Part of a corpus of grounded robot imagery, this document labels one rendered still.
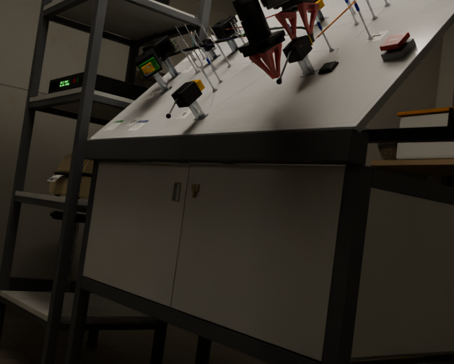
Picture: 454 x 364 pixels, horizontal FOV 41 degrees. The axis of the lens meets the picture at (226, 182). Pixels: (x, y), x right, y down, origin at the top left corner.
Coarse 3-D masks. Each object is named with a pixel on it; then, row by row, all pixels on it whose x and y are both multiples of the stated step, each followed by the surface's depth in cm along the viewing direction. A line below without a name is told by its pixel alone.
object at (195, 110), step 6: (186, 84) 164; (192, 84) 163; (180, 90) 163; (186, 90) 162; (192, 90) 163; (198, 90) 165; (174, 96) 164; (180, 96) 162; (186, 96) 162; (192, 96) 163; (198, 96) 165; (180, 102) 164; (186, 102) 162; (192, 102) 163; (192, 108) 166; (198, 108) 166; (168, 114) 161; (198, 114) 167; (204, 114) 168
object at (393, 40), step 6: (390, 36) 136; (396, 36) 134; (402, 36) 132; (408, 36) 133; (384, 42) 135; (390, 42) 133; (396, 42) 132; (402, 42) 132; (384, 48) 134; (390, 48) 133; (396, 48) 133
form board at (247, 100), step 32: (352, 0) 184; (416, 0) 156; (448, 0) 145; (352, 32) 161; (416, 32) 139; (224, 64) 198; (288, 64) 167; (320, 64) 154; (352, 64) 143; (384, 64) 134; (416, 64) 129; (160, 96) 207; (224, 96) 172; (256, 96) 159; (288, 96) 148; (320, 96) 138; (352, 96) 129; (384, 96) 123; (128, 128) 196; (160, 128) 179; (192, 128) 165; (224, 128) 152; (256, 128) 142; (288, 128) 133; (320, 128) 125; (352, 128) 118
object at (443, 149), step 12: (444, 108) 321; (408, 120) 343; (420, 120) 336; (432, 120) 328; (444, 120) 322; (408, 144) 341; (420, 144) 333; (432, 144) 326; (444, 144) 319; (396, 156) 347; (408, 156) 339; (420, 156) 332; (432, 156) 325; (444, 156) 319
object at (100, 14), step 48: (48, 0) 261; (96, 0) 217; (144, 0) 228; (96, 48) 216; (48, 96) 240; (96, 96) 217; (0, 288) 252; (0, 336) 253; (48, 336) 209; (96, 336) 280
